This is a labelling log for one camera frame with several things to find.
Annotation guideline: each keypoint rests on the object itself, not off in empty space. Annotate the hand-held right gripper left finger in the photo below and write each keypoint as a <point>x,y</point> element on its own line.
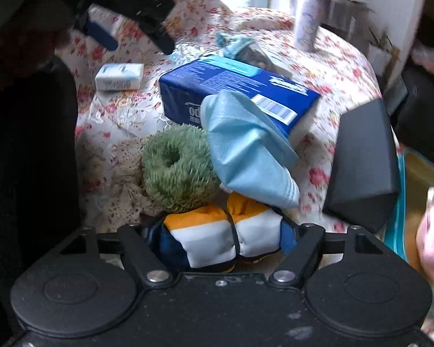
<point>133,238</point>

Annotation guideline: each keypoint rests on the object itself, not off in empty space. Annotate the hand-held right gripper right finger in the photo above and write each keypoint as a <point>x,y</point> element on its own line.
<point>307,238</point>

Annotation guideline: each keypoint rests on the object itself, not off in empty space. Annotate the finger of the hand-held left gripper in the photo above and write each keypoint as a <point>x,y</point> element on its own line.
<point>155,34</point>
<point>101,36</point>

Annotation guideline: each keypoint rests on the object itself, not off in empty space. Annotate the green fluffy scrunchie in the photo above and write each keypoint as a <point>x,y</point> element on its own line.
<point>181,184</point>

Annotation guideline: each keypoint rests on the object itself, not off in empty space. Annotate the orange white blue cloth bundle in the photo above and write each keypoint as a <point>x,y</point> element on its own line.
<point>209,231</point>

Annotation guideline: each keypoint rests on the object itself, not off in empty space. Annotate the light blue face mask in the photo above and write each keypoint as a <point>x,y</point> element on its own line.
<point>246,144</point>

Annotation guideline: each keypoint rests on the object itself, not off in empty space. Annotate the gold tin box teal rim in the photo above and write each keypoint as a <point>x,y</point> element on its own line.
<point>419,166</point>

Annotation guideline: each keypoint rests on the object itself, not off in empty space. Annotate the person's left forearm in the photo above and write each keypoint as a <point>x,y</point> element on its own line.
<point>18,50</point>

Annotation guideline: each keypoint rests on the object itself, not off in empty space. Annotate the small white tissue packet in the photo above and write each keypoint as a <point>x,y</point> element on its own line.
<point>119,76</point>

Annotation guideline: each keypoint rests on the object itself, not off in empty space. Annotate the beige lace doily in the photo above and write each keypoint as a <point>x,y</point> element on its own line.
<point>126,184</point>

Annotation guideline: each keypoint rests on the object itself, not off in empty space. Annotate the blue tissue pack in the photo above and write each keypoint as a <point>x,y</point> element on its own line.
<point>209,83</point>

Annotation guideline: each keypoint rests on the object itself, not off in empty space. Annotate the floral tablecloth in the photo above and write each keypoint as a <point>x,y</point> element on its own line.
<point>123,112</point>

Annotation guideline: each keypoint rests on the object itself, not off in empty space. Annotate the black box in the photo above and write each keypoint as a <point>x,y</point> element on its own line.
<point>365,159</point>

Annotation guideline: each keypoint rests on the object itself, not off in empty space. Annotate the lavender printed bottle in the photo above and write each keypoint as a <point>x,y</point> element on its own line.
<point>307,18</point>

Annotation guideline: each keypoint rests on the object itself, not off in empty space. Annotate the silver round side table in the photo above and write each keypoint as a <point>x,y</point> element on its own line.
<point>347,7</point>

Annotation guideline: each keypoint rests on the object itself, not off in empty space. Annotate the folded plaid cloth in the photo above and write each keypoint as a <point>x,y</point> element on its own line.
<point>430,59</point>

